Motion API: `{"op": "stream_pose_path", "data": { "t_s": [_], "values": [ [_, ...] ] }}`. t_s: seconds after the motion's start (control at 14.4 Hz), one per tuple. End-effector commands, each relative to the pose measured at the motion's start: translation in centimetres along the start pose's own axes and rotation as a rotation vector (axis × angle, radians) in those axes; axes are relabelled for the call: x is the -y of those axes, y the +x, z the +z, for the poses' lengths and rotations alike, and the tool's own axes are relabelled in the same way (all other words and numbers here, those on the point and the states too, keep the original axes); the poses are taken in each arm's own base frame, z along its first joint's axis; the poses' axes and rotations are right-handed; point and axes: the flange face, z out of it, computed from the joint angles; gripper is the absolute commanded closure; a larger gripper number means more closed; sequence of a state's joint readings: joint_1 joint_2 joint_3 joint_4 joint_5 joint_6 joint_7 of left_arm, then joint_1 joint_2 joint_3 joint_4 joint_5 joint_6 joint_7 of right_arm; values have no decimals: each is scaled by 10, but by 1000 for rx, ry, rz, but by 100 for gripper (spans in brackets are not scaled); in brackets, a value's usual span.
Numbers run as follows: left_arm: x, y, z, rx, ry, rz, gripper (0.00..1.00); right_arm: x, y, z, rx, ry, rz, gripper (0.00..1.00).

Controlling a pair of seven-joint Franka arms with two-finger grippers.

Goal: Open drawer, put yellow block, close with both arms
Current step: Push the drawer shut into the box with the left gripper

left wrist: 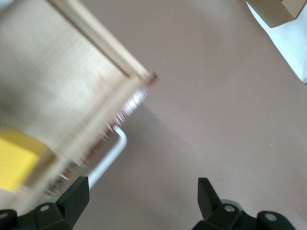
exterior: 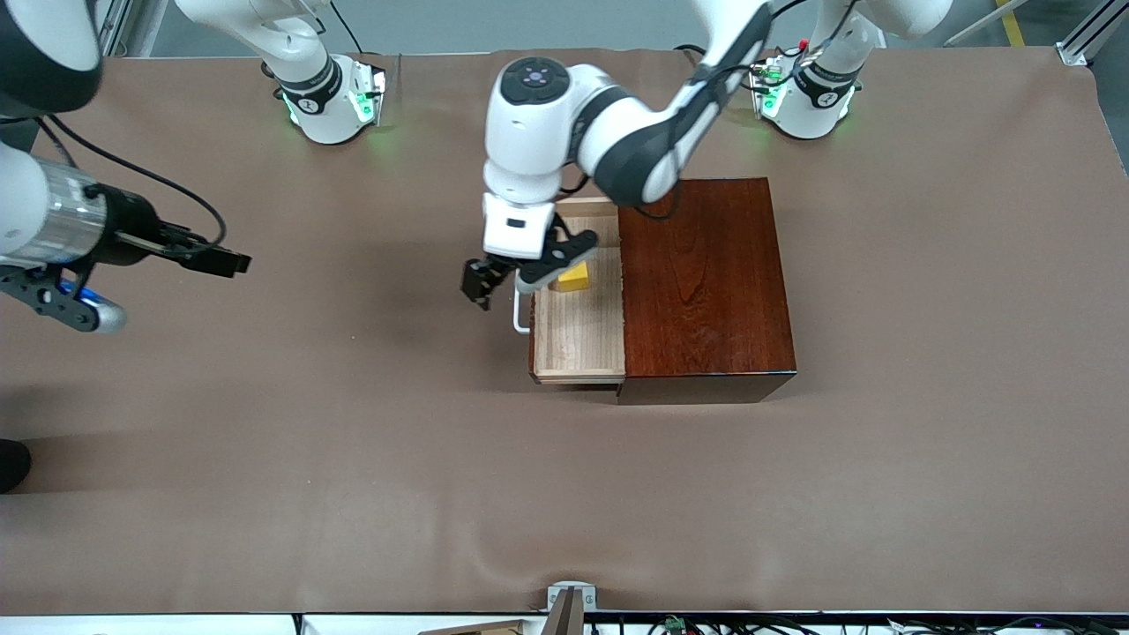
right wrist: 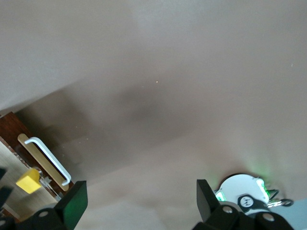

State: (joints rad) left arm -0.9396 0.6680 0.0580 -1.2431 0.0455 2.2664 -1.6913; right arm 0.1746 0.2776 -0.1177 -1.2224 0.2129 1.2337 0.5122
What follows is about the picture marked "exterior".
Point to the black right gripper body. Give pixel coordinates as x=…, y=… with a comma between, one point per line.
x=132, y=232

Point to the yellow wooden block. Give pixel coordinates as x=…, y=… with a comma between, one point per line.
x=575, y=280

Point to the wooden drawer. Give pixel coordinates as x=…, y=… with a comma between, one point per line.
x=582, y=335

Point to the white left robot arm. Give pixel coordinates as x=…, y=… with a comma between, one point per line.
x=547, y=132

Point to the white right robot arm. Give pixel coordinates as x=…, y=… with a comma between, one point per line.
x=309, y=88

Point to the dark brown wooden cabinet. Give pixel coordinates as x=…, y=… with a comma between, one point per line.
x=706, y=282

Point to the brown table mat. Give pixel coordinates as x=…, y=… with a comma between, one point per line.
x=441, y=485

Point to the black round object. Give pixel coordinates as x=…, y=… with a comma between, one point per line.
x=12, y=466

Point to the metal table clamp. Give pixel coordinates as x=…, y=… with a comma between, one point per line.
x=571, y=587

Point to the brown cardboard piece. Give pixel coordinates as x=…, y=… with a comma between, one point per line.
x=476, y=628

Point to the aluminium frame profile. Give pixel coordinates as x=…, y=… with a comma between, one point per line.
x=119, y=26
x=1089, y=35

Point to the grey stand post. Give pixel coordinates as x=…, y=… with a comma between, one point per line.
x=566, y=617

